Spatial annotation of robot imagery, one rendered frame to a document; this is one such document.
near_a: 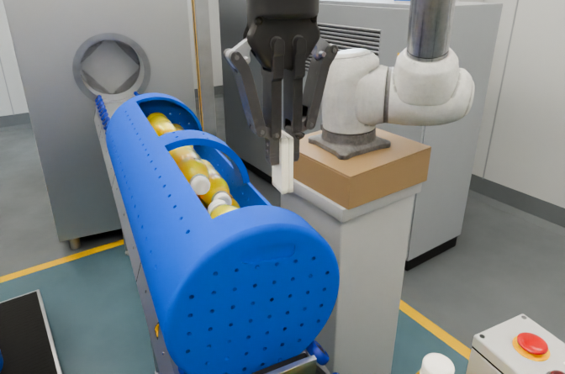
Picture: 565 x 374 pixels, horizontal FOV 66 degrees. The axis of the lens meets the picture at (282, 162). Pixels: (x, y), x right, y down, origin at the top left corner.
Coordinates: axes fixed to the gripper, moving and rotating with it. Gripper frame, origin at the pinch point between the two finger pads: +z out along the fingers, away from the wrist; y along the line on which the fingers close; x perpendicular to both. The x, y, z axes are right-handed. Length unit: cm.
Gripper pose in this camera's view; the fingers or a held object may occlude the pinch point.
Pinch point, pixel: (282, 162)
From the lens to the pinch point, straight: 51.5
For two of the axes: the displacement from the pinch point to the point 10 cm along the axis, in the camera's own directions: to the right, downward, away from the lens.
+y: 9.0, -1.7, 4.0
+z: 0.0, 9.2, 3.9
